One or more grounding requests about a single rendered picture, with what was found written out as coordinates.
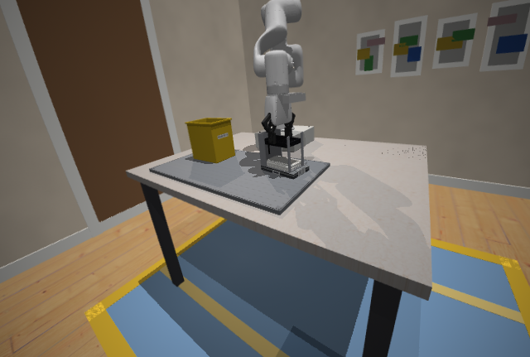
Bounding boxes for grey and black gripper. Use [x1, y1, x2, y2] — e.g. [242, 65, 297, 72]
[262, 94, 296, 144]

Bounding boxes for olive-yellow open-top bin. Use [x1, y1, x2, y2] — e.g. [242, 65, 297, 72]
[185, 118, 235, 163]

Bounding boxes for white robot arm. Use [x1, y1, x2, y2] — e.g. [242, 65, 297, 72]
[253, 0, 306, 104]

